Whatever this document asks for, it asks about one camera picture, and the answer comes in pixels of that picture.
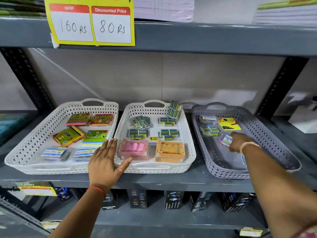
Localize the stack of green cover notebooks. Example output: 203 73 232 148
252 0 317 26

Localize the yellow note pad black print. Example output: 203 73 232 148
218 117 241 131

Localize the stack of green spine notebooks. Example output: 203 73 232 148
0 0 47 17

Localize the person's right hand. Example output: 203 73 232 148
228 132 256 154

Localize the grey perforated basket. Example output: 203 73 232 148
191 102 302 180

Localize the beige thread bracelet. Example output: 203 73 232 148
239 141 262 155

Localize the sticky notes pack pink edge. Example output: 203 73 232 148
65 112 91 127

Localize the sticky notes pack orange edge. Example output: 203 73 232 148
90 113 114 127

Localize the group of staple packs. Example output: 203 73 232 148
127 100 183 141

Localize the stack of white notebooks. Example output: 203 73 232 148
133 0 195 23

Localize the white perforated basket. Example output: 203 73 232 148
113 99 197 174
4 98 119 175

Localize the pink patterned right sleeve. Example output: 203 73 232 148
290 217 317 238

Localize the white wall cable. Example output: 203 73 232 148
34 48 106 100

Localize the person's right forearm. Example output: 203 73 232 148
241 143 317 238

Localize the orange eraser box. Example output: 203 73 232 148
155 157 184 163
155 140 186 158

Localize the pink eraser box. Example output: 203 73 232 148
118 140 150 161

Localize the stack of blue boxes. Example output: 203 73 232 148
0 112 30 146

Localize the person's left forearm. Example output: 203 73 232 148
49 188 109 238

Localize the green yellow price sign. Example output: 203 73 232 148
15 181 58 197
44 0 136 47

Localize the green sticky notes pack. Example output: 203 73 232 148
82 129 109 146

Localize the person's left hand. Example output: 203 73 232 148
88 138 133 194

